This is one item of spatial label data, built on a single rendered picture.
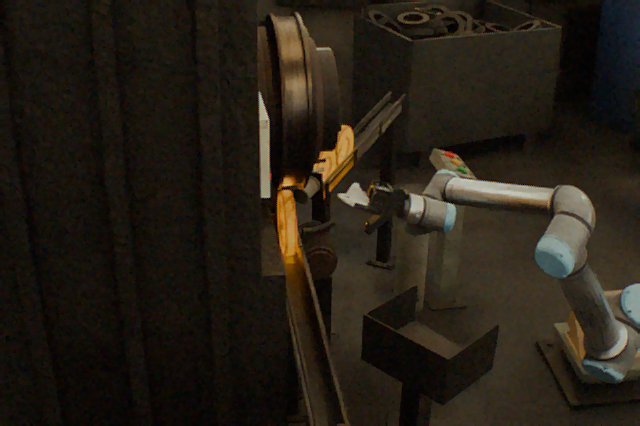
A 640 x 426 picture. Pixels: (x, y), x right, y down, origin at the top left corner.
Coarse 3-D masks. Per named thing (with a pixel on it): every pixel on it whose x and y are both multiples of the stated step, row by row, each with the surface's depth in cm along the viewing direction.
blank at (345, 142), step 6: (342, 126) 295; (348, 126) 296; (342, 132) 292; (348, 132) 297; (342, 138) 293; (348, 138) 298; (342, 144) 301; (348, 144) 300; (336, 150) 291; (342, 150) 301; (348, 150) 301; (336, 156) 292; (342, 156) 297; (336, 162) 293
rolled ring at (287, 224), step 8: (280, 192) 236; (288, 192) 235; (280, 200) 237; (288, 200) 232; (280, 208) 243; (288, 208) 231; (280, 216) 244; (288, 216) 230; (280, 224) 244; (288, 224) 230; (296, 224) 230; (280, 232) 244; (288, 232) 230; (296, 232) 230; (280, 240) 243; (288, 240) 231; (296, 240) 231; (288, 248) 233; (296, 248) 234
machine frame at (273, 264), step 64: (0, 0) 152; (64, 0) 155; (128, 0) 157; (192, 0) 160; (256, 0) 162; (0, 64) 155; (64, 64) 161; (128, 64) 163; (192, 64) 165; (256, 64) 168; (0, 128) 161; (64, 128) 166; (128, 128) 169; (192, 128) 171; (256, 128) 174; (0, 192) 170; (64, 192) 172; (128, 192) 174; (192, 192) 177; (256, 192) 180; (0, 256) 176; (64, 256) 179; (128, 256) 178; (192, 256) 184; (256, 256) 187; (0, 320) 183; (64, 320) 186; (128, 320) 185; (192, 320) 191; (256, 320) 194; (64, 384) 193; (128, 384) 195; (192, 384) 198; (256, 384) 202
